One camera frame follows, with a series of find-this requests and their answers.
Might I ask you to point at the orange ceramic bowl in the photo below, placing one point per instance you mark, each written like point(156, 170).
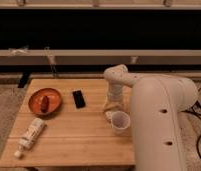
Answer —
point(55, 101)

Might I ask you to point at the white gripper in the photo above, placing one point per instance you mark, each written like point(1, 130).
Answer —
point(114, 94)

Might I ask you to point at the brown food item in bowl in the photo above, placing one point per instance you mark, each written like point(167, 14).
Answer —
point(45, 104)

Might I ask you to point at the black smartphone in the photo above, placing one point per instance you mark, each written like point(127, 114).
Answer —
point(78, 99)

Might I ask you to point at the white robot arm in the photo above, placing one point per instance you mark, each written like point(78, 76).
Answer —
point(155, 102)

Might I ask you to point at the white tube bottle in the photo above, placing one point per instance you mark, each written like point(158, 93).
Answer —
point(29, 137)

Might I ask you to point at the white plastic cup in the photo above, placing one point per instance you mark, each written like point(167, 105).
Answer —
point(120, 122)

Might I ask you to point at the wooden table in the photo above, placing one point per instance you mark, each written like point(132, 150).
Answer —
point(73, 136)

